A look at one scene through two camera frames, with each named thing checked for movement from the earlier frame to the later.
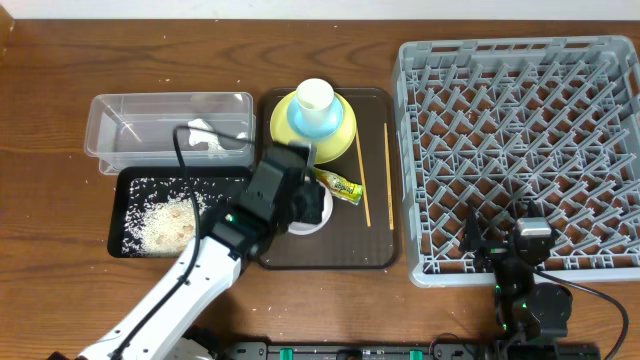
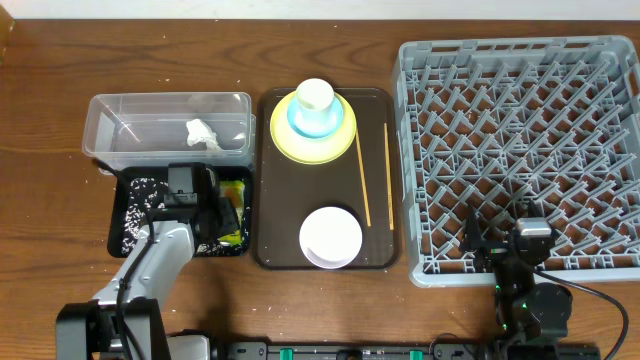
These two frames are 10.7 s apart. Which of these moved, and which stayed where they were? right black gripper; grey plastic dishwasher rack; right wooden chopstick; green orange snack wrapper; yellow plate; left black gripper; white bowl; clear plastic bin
Moved: left black gripper; white bowl; green orange snack wrapper
Stayed: right wooden chopstick; yellow plate; clear plastic bin; right black gripper; grey plastic dishwasher rack
